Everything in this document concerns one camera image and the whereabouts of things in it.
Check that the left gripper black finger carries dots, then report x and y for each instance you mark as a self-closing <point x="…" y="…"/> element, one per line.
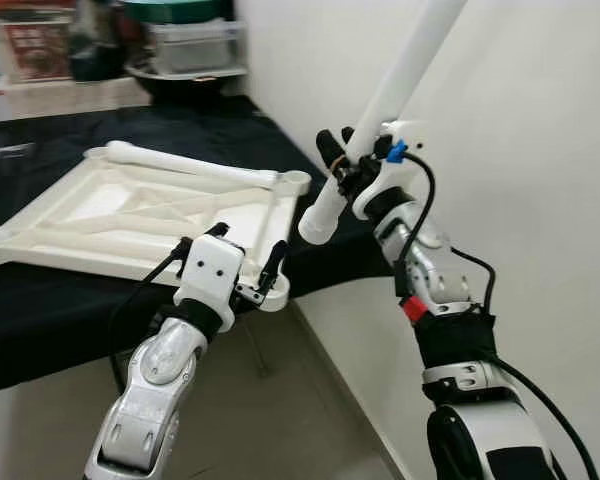
<point x="276" y="265"/>
<point x="218" y="230"/>

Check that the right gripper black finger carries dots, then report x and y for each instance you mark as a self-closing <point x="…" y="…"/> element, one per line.
<point x="331" y="152"/>
<point x="349" y="133"/>

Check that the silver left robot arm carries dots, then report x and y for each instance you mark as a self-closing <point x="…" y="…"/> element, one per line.
<point x="150" y="400"/>

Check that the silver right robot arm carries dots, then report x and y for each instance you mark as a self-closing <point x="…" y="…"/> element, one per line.
<point x="450" y="340"/>

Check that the white plastic children table top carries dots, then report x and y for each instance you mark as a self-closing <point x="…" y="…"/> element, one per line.
<point x="130" y="215"/>

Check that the clear plastic storage box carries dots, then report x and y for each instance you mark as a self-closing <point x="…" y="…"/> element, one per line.
<point x="195" y="48"/>

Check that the black table cloth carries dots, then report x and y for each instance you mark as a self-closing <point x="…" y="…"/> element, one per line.
<point x="60" y="310"/>

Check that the black plastic bag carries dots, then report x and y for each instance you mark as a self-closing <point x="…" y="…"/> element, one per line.
<point x="98" y="45"/>

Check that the clear tape strip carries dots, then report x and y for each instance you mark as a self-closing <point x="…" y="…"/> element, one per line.
<point x="8" y="151"/>

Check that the red printed box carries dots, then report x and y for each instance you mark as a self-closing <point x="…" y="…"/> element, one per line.
<point x="30" y="50"/>

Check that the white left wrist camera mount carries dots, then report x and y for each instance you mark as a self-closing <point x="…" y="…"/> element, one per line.
<point x="212" y="275"/>

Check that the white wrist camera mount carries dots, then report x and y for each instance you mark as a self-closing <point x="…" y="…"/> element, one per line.
<point x="212" y="275"/>
<point x="405" y="135"/>

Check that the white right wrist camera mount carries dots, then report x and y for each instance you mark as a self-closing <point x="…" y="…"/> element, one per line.
<point x="405" y="135"/>

